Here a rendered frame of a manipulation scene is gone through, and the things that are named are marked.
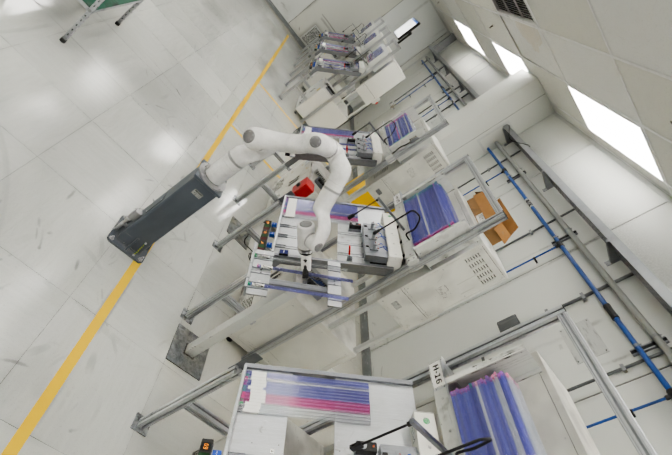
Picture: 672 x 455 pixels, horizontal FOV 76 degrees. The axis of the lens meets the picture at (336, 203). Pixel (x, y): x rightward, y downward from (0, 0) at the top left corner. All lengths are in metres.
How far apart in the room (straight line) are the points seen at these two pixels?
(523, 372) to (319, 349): 1.48
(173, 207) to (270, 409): 1.27
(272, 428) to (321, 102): 5.74
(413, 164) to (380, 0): 7.39
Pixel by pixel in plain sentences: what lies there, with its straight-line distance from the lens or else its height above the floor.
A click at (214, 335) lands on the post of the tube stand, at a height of 0.25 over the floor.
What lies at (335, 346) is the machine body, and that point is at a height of 0.56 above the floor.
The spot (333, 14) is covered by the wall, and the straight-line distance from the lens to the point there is 10.85.
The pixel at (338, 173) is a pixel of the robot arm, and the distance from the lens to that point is 2.04.
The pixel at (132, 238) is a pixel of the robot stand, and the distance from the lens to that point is 2.80.
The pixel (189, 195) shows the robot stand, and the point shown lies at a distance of 2.51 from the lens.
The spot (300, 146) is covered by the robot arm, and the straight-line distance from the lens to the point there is 2.15.
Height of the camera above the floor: 1.93
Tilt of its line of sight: 18 degrees down
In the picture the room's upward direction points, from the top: 57 degrees clockwise
